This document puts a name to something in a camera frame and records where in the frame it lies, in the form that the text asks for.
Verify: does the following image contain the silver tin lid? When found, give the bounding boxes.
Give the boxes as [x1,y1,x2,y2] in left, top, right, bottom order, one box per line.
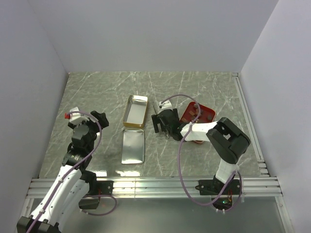
[121,129,145,165]

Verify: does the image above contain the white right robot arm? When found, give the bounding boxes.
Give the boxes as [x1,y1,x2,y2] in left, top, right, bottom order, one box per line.
[152,109,251,194]

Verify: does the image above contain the aluminium right rail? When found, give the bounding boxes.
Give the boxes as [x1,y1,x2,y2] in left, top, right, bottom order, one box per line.
[232,72,270,177]

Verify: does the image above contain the aluminium rail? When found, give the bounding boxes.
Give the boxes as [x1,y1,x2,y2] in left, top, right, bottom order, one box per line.
[26,177,283,199]
[232,72,270,177]

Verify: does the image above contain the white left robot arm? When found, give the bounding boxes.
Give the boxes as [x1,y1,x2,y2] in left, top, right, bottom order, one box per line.
[17,108,109,233]

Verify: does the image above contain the gold tin box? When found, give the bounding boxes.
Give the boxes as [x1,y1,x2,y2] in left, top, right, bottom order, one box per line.
[122,95,148,129]

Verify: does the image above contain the aluminium front rail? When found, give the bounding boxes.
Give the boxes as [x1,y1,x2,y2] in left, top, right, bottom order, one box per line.
[26,177,283,199]

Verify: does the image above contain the red tin tray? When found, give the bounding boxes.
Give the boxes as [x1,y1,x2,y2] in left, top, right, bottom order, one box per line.
[180,101,216,143]

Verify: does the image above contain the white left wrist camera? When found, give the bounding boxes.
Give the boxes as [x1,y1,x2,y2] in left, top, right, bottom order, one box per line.
[65,107,88,125]

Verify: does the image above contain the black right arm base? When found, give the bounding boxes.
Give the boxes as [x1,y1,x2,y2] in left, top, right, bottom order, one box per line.
[195,177,241,211]

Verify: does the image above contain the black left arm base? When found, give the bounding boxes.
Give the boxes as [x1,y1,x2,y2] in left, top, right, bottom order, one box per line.
[79,181,114,210]

